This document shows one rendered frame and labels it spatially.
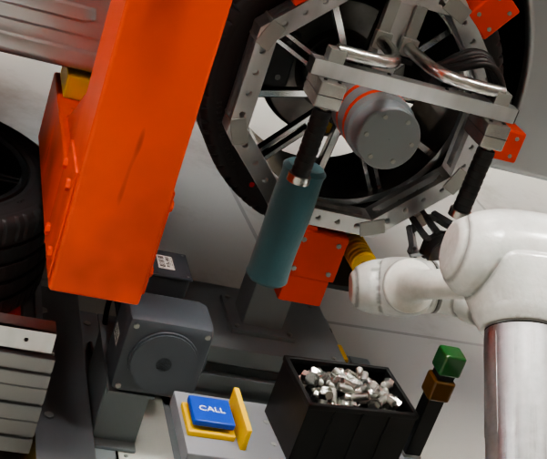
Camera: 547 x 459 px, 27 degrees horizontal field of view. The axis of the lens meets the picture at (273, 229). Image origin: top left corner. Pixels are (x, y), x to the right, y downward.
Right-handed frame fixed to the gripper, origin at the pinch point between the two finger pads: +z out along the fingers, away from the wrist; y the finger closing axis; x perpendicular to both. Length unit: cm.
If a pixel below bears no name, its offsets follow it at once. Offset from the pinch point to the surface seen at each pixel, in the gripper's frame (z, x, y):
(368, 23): 21.0, 36.1, 11.0
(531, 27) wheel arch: 10.6, 20.9, 41.1
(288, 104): 21.0, 28.4, -12.6
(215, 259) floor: 90, -36, -53
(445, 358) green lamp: -65, 14, -12
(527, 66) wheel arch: 10.8, 12.8, 37.2
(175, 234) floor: 102, -28, -61
